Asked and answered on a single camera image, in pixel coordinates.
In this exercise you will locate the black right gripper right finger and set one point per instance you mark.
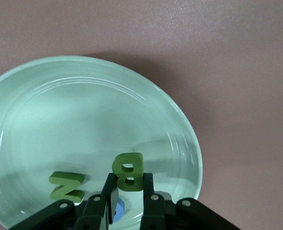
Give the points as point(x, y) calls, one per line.
point(155, 213)

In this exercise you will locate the blue foam letter C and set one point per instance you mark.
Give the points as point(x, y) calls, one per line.
point(119, 210)

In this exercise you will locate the green plate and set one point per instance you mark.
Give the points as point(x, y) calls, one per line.
point(59, 119)

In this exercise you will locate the green foam letter N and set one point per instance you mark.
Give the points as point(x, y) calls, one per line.
point(67, 178)

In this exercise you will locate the brown table cover mat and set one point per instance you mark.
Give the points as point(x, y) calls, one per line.
point(227, 72)

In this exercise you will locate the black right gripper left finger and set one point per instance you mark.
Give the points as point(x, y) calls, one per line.
point(91, 213)

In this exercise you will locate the green foam letter B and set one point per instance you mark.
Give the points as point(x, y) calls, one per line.
point(139, 172)

